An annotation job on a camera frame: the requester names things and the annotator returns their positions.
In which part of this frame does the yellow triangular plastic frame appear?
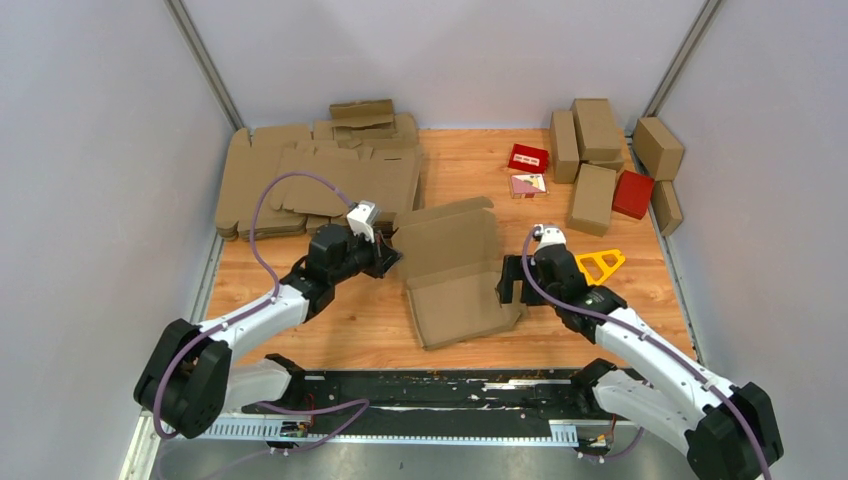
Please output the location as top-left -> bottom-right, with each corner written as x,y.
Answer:
575,249 -> 626,286

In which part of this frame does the folded cardboard box front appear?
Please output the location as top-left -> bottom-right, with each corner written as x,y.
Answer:
566,164 -> 617,237

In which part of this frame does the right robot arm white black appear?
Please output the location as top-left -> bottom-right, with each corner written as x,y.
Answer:
496,244 -> 784,479

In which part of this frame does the pink puzzle box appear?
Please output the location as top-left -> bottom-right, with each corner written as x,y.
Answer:
509,173 -> 548,199

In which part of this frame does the cardboard box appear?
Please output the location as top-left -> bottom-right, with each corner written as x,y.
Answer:
651,181 -> 683,236
632,117 -> 685,181
566,164 -> 617,237
571,98 -> 621,162
392,196 -> 527,350
549,110 -> 580,184

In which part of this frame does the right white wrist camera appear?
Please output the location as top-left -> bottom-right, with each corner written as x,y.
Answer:
532,224 -> 567,252

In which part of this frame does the small red box with window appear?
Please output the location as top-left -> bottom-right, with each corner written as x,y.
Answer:
507,143 -> 550,174

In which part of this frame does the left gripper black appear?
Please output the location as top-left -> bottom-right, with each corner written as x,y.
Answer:
331,225 -> 404,286

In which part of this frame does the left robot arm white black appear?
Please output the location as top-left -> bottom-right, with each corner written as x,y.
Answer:
133,224 -> 403,438

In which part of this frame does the flat cardboard stack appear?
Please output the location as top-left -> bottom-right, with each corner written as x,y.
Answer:
215,99 -> 424,241

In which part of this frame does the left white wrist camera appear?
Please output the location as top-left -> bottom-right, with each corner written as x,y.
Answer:
346,200 -> 380,243

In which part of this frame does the folded cardboard box top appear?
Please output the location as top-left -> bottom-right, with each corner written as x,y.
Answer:
571,98 -> 621,162

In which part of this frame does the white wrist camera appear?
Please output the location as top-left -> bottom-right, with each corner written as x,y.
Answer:
532,224 -> 567,252
346,200 -> 380,243

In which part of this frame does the aluminium rail frame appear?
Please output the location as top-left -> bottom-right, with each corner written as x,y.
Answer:
119,228 -> 763,480

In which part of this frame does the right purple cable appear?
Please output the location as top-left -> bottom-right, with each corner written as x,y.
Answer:
520,223 -> 774,480

